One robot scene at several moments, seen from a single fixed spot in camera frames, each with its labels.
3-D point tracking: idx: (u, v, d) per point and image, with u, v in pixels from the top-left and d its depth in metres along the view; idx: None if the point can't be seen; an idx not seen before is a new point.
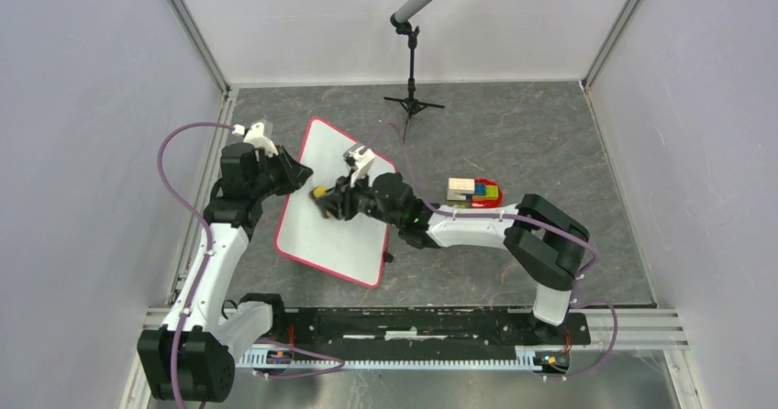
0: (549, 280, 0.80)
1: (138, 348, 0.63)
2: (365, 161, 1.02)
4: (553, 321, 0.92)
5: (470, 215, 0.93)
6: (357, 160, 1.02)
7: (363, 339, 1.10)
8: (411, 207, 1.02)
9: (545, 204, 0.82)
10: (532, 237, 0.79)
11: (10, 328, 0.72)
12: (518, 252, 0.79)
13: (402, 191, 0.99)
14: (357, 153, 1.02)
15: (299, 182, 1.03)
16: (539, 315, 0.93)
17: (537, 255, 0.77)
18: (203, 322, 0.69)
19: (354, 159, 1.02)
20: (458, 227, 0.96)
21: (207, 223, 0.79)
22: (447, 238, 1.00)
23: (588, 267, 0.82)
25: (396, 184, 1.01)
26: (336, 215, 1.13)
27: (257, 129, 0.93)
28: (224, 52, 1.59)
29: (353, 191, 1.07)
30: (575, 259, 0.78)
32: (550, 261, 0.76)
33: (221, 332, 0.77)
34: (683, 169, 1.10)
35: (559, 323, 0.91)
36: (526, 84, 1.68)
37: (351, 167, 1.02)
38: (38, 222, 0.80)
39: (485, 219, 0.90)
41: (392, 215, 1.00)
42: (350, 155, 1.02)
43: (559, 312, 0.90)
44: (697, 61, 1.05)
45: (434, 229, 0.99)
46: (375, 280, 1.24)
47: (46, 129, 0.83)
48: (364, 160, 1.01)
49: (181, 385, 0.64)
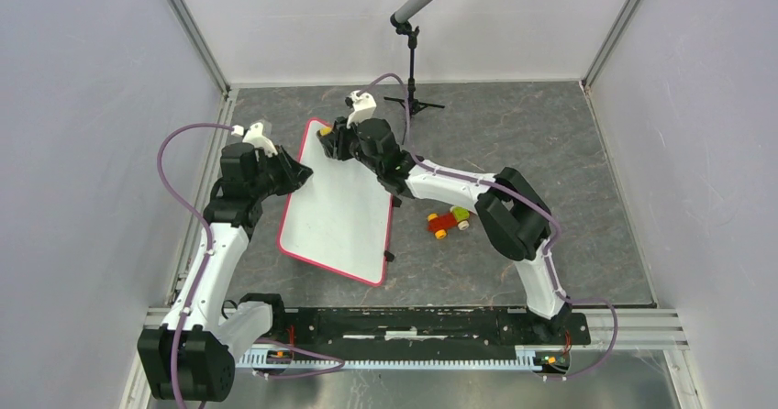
0: (505, 248, 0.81)
1: (138, 348, 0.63)
2: (362, 105, 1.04)
4: (544, 313, 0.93)
5: (450, 176, 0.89)
6: (356, 102, 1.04)
7: (363, 339, 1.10)
8: (394, 154, 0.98)
9: (520, 179, 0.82)
10: (501, 204, 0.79)
11: (10, 328, 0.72)
12: (483, 215, 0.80)
13: (383, 135, 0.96)
14: (355, 94, 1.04)
15: (299, 182, 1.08)
16: (532, 309, 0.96)
17: (501, 222, 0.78)
18: (202, 322, 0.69)
19: (351, 101, 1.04)
20: (435, 183, 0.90)
21: (207, 223, 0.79)
22: (421, 192, 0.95)
23: (548, 244, 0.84)
25: (381, 127, 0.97)
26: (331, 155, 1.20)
27: (256, 130, 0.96)
28: (224, 52, 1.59)
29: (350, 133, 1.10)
30: (535, 232, 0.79)
32: (510, 230, 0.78)
33: (221, 332, 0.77)
34: (683, 169, 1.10)
35: (551, 316, 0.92)
36: (526, 85, 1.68)
37: (351, 107, 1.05)
38: (38, 221, 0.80)
39: (463, 181, 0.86)
41: (372, 160, 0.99)
42: (350, 96, 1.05)
43: (548, 301, 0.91)
44: (697, 61, 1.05)
45: (413, 180, 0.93)
46: (379, 277, 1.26)
47: (48, 130, 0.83)
48: (361, 104, 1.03)
49: (182, 385, 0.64)
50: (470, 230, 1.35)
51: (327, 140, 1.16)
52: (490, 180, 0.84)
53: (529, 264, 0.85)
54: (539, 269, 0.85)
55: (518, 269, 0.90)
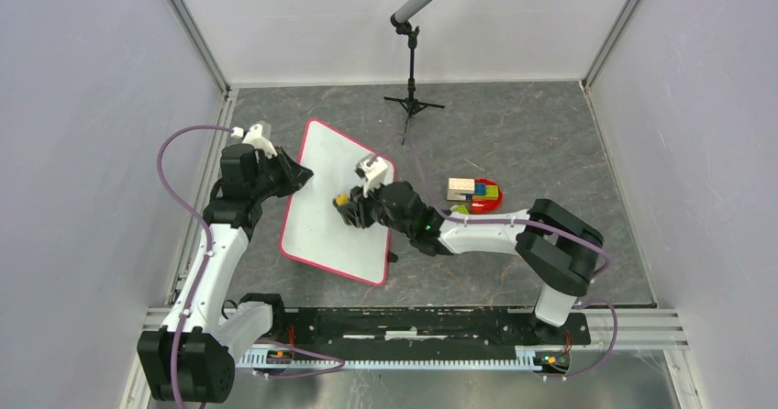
0: (561, 286, 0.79)
1: (138, 349, 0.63)
2: (374, 172, 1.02)
4: (555, 321, 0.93)
5: (482, 222, 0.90)
6: (368, 172, 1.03)
7: (363, 339, 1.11)
8: (422, 215, 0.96)
9: (557, 208, 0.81)
10: (545, 241, 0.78)
11: (10, 328, 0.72)
12: (529, 257, 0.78)
13: (408, 198, 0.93)
14: (365, 165, 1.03)
15: (299, 182, 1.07)
16: (542, 315, 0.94)
17: (550, 260, 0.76)
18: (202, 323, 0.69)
19: (363, 171, 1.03)
20: (469, 235, 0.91)
21: (207, 224, 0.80)
22: (460, 248, 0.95)
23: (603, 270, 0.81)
25: (404, 191, 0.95)
26: (353, 224, 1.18)
27: (255, 131, 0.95)
28: (224, 52, 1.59)
29: (369, 199, 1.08)
30: (590, 263, 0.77)
32: (562, 267, 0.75)
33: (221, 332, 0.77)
34: (683, 169, 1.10)
35: (561, 323, 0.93)
36: (527, 85, 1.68)
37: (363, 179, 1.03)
38: (38, 221, 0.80)
39: (496, 225, 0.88)
41: (403, 225, 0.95)
42: (360, 167, 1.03)
43: (562, 314, 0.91)
44: (697, 60, 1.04)
45: (449, 237, 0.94)
46: (380, 278, 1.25)
47: (47, 131, 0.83)
48: (373, 172, 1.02)
49: (181, 386, 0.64)
50: None
51: (346, 208, 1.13)
52: (525, 217, 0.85)
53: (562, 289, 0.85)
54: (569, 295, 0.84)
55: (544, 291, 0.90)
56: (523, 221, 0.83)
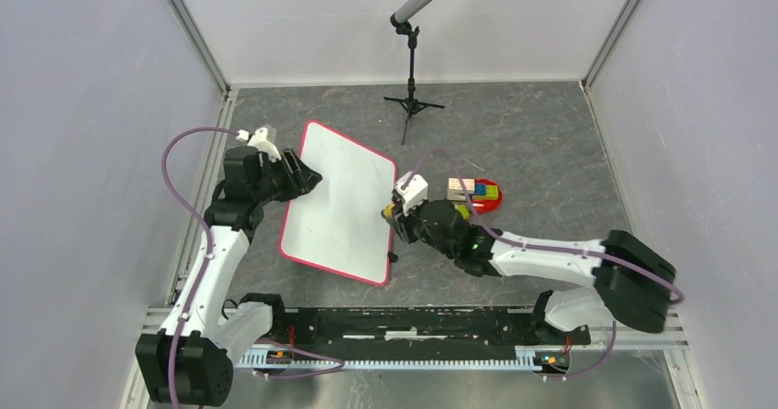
0: (633, 321, 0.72)
1: (137, 352, 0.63)
2: (410, 193, 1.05)
4: (561, 326, 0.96)
5: (546, 249, 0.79)
6: (404, 193, 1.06)
7: (363, 339, 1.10)
8: (466, 235, 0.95)
9: (633, 240, 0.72)
10: (626, 278, 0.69)
11: (10, 328, 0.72)
12: (608, 294, 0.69)
13: (450, 215, 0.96)
14: (400, 186, 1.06)
15: (307, 186, 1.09)
16: (551, 318, 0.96)
17: (635, 301, 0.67)
18: (200, 326, 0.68)
19: (399, 193, 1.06)
20: (527, 260, 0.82)
21: (208, 226, 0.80)
22: (511, 270, 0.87)
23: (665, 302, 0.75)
25: (448, 210, 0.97)
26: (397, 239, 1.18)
27: (261, 134, 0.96)
28: (224, 52, 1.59)
29: (411, 219, 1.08)
30: (662, 297, 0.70)
32: (645, 307, 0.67)
33: (220, 334, 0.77)
34: (683, 169, 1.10)
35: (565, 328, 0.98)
36: (527, 85, 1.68)
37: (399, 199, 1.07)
38: (38, 221, 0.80)
39: (565, 254, 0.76)
41: (446, 245, 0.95)
42: (395, 188, 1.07)
43: (573, 322, 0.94)
44: (698, 60, 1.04)
45: (501, 259, 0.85)
46: (382, 278, 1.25)
47: (46, 130, 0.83)
48: (409, 193, 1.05)
49: (179, 389, 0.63)
50: None
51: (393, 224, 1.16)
52: (599, 249, 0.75)
53: (591, 302, 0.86)
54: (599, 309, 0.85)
55: (566, 304, 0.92)
56: (599, 254, 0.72)
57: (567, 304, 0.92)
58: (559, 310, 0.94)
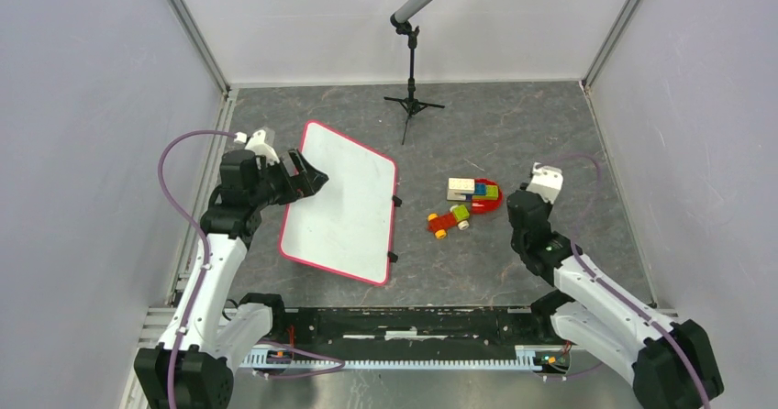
0: (647, 399, 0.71)
1: (135, 367, 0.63)
2: (545, 182, 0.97)
4: (561, 326, 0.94)
5: (614, 293, 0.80)
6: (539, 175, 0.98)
7: (363, 339, 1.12)
8: (543, 230, 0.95)
9: (706, 345, 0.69)
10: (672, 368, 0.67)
11: (10, 328, 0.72)
12: (645, 366, 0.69)
13: (534, 206, 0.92)
14: (539, 169, 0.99)
15: (313, 187, 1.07)
16: (564, 318, 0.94)
17: (661, 384, 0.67)
18: (198, 340, 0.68)
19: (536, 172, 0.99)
20: (587, 292, 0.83)
21: (205, 234, 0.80)
22: (565, 287, 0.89)
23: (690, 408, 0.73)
25: (534, 199, 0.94)
26: None
27: (259, 137, 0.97)
28: (224, 52, 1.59)
29: None
30: (691, 405, 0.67)
32: (664, 393, 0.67)
33: (219, 343, 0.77)
34: (683, 169, 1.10)
35: (559, 332, 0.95)
36: (526, 85, 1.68)
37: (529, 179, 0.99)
38: (37, 221, 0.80)
39: (629, 310, 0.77)
41: (517, 230, 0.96)
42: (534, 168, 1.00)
43: (572, 335, 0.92)
44: (698, 61, 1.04)
45: (564, 273, 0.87)
46: (382, 278, 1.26)
47: (47, 130, 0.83)
48: (544, 179, 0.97)
49: (178, 400, 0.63)
50: (470, 230, 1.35)
51: None
52: (666, 328, 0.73)
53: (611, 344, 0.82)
54: (608, 353, 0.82)
55: (588, 326, 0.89)
56: (661, 330, 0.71)
57: (587, 327, 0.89)
58: (579, 323, 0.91)
